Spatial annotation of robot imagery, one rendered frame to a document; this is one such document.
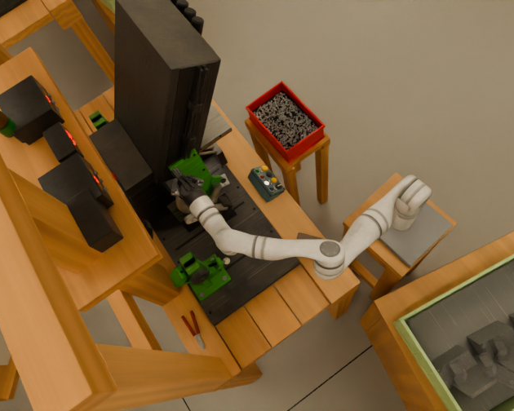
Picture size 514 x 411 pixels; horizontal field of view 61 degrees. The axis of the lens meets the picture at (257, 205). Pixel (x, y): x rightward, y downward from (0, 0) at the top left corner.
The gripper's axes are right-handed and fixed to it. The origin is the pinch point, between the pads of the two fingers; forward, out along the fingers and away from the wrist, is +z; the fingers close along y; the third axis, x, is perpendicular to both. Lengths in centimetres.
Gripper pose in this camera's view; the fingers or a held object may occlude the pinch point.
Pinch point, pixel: (176, 173)
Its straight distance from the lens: 150.2
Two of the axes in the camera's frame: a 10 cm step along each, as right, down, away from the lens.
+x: -3.0, 6.2, 7.3
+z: -5.9, -7.2, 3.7
